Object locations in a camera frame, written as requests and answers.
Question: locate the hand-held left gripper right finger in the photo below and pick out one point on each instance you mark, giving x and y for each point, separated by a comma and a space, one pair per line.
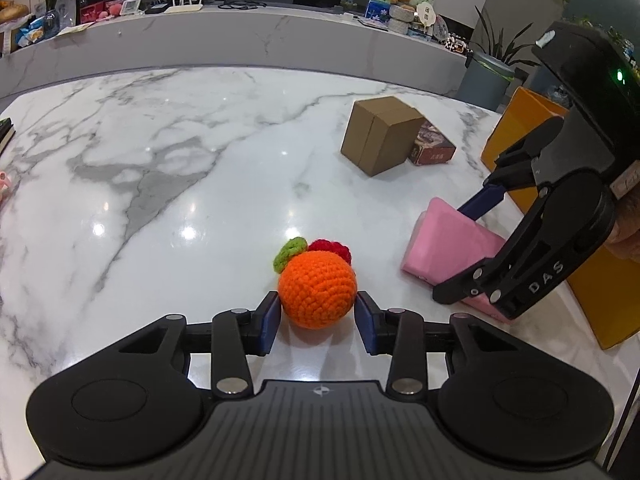
366, 322

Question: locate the white desk clock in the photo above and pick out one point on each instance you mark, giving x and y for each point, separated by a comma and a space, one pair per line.
130, 7

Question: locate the pink box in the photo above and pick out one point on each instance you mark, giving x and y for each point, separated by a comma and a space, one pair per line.
445, 250

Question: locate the person's right hand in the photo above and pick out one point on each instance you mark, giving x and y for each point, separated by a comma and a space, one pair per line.
627, 230

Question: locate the dark printed box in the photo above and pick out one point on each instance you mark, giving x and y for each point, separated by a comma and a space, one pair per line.
432, 147

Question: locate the pink toy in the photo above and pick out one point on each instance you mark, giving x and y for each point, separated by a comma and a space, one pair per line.
4, 185

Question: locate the brown cardboard box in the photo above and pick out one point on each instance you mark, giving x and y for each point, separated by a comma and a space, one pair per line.
380, 135

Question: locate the blue snack bag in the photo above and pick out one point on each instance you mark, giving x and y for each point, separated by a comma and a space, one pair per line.
35, 30

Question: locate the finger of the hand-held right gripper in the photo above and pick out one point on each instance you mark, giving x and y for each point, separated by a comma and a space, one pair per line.
540, 260
487, 200

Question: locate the green spiky potted plant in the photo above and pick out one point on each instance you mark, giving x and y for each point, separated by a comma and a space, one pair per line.
502, 42

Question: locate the grey media console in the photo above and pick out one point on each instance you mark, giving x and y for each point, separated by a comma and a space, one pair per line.
225, 35

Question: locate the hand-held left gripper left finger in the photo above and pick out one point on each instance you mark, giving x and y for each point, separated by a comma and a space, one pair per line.
270, 322

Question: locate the round white paper fan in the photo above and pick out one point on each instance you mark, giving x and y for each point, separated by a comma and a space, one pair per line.
426, 12

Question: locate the pink plush figure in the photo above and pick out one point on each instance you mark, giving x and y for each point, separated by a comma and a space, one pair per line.
112, 10

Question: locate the grey planter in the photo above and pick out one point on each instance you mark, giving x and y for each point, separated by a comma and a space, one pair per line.
485, 82

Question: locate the red crochet strawberry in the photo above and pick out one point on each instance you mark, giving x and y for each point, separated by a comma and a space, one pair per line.
332, 249

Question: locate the orange storage box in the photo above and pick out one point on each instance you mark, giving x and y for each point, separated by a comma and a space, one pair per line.
600, 290

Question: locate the orange crochet fruit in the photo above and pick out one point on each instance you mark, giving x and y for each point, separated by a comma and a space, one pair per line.
315, 282

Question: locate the black and white cow figure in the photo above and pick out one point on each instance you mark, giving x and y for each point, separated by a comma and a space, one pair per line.
457, 44

